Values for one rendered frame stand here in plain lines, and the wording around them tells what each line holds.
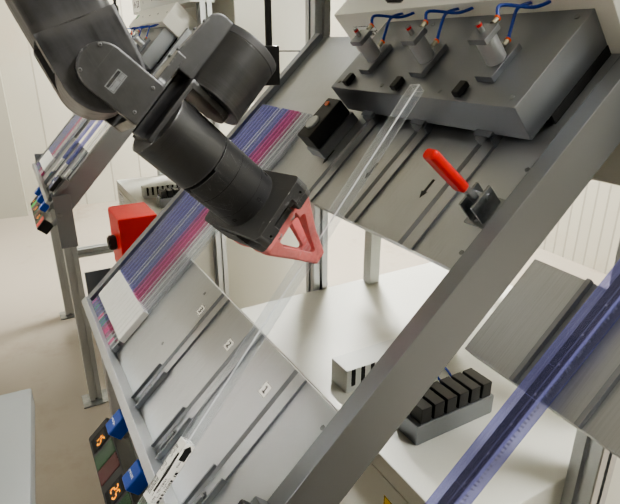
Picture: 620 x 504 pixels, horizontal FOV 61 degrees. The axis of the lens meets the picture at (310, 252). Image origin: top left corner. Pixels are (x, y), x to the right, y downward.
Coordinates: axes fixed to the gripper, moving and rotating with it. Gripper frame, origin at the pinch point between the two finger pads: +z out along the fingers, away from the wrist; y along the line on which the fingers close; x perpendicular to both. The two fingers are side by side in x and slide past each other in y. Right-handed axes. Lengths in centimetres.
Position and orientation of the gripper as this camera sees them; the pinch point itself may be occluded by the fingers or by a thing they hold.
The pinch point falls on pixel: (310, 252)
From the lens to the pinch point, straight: 52.7
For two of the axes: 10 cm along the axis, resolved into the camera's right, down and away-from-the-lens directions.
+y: -5.9, -2.2, 7.8
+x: -5.3, 8.3, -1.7
